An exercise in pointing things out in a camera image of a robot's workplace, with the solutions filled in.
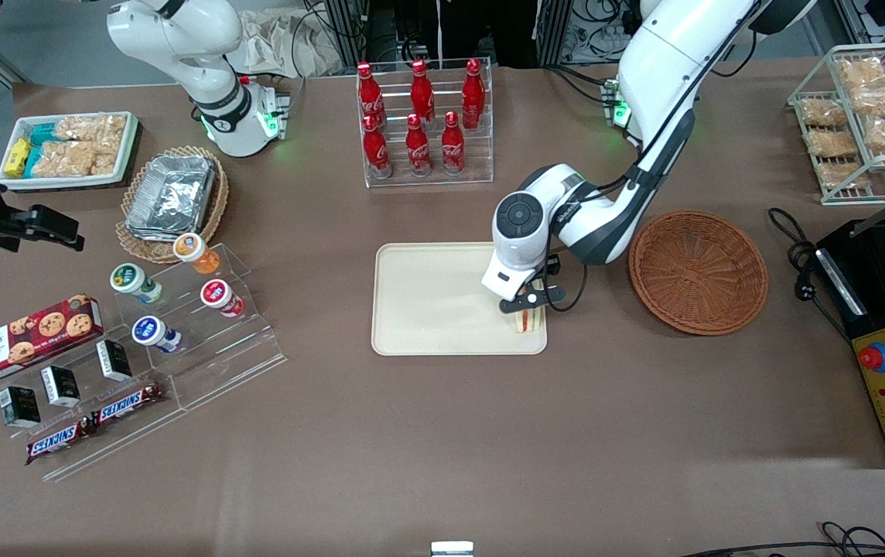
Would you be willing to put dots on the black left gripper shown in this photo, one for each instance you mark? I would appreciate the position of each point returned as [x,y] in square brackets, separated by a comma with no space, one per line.
[554,265]

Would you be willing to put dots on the triangular sandwich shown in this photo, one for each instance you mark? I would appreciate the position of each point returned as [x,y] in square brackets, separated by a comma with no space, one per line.
[533,323]

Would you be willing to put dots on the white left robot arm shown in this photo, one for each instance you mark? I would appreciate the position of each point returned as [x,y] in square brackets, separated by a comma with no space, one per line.
[659,62]

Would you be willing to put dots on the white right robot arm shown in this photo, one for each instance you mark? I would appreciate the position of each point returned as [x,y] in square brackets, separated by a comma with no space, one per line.
[179,39]

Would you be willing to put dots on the white rectangular snack tray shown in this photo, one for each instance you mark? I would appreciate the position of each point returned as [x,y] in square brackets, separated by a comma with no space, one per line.
[127,151]

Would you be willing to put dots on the beige plastic tray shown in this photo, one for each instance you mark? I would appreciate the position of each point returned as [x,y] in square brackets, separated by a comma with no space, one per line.
[427,302]

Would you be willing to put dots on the aluminium foil tray stack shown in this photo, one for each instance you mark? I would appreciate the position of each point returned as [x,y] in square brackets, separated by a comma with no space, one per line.
[172,193]

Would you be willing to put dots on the light wicker basket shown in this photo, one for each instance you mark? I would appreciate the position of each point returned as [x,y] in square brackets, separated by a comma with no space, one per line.
[218,205]

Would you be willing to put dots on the brown wicker basket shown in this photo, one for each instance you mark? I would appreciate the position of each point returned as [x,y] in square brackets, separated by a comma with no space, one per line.
[698,271]

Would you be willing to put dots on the teal snack packet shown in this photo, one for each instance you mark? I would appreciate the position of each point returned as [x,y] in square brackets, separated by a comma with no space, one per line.
[42,134]
[32,161]

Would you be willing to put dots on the yellow snack packet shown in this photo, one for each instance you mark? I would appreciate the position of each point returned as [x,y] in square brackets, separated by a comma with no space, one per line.
[17,157]

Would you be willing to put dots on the green cap yogurt bottle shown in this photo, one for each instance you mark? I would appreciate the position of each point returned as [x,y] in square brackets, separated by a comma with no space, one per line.
[133,281]

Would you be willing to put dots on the red Walkers cookie box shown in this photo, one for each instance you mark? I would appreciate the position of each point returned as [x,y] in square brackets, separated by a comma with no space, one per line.
[25,340]

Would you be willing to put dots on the blue cap yogurt bottle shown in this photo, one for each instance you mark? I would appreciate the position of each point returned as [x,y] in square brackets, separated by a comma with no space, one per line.
[153,333]

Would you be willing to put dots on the orange cap yogurt bottle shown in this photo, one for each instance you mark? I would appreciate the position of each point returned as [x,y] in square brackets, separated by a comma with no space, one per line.
[196,252]

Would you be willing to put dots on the small black box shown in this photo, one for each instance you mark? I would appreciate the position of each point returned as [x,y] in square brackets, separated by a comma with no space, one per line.
[60,385]
[19,406]
[114,360]

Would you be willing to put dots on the clear acrylic bottle rack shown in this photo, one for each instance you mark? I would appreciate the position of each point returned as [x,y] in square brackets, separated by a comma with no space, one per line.
[435,179]

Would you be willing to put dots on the red cap yogurt bottle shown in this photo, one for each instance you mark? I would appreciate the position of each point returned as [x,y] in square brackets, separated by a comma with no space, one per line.
[220,297]

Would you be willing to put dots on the red cola bottle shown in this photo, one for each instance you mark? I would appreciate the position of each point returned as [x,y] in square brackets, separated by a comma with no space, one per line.
[421,91]
[369,93]
[473,91]
[376,148]
[452,145]
[417,147]

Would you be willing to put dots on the Snickers chocolate bar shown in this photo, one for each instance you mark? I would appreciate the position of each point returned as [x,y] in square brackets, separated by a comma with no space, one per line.
[56,441]
[125,404]

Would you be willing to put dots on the clear acrylic stepped stand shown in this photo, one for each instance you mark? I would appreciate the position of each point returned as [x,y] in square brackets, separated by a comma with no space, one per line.
[234,360]
[133,437]

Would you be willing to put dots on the crumpled beige cloth bag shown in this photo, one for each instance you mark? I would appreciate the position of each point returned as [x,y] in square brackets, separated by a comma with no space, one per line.
[280,42]

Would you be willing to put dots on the black appliance housing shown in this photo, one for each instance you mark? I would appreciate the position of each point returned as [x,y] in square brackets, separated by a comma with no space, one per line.
[872,271]

